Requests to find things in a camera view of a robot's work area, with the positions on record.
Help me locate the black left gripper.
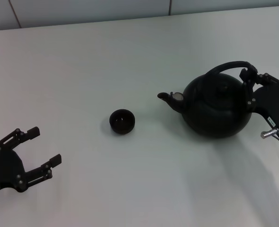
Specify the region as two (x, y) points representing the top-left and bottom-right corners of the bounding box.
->
(0, 126), (62, 197)

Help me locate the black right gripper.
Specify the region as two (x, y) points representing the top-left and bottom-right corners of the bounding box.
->
(239, 68), (279, 143)

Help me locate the black round teapot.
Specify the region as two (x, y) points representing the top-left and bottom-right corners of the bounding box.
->
(157, 61), (258, 140)

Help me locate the small dark teacup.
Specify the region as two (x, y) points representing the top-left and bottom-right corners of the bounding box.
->
(109, 108), (136, 135)

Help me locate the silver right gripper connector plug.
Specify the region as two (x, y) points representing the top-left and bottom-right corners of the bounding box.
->
(260, 128), (279, 140)

